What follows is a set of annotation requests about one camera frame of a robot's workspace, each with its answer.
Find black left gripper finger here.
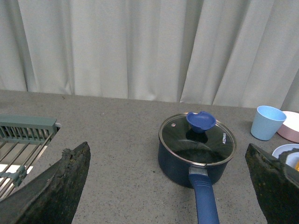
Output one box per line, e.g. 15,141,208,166
0,142,91,224

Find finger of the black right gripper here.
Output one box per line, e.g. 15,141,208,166
245,143,299,224

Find yellow corn cob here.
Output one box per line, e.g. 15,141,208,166
295,161,299,171

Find glass lid blue knob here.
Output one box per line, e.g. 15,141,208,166
158,113,236,166

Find light blue plate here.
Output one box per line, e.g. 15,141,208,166
272,144,299,168

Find pink bowl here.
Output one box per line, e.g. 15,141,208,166
277,111,299,143

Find green dish drying rack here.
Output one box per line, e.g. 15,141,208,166
0,114,61,200

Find light blue cup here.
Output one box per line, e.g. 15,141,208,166
250,105,286,141

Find dark blue saucepan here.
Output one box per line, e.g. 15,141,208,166
157,113,237,224

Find white curtain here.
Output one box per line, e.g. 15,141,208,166
0,0,299,111

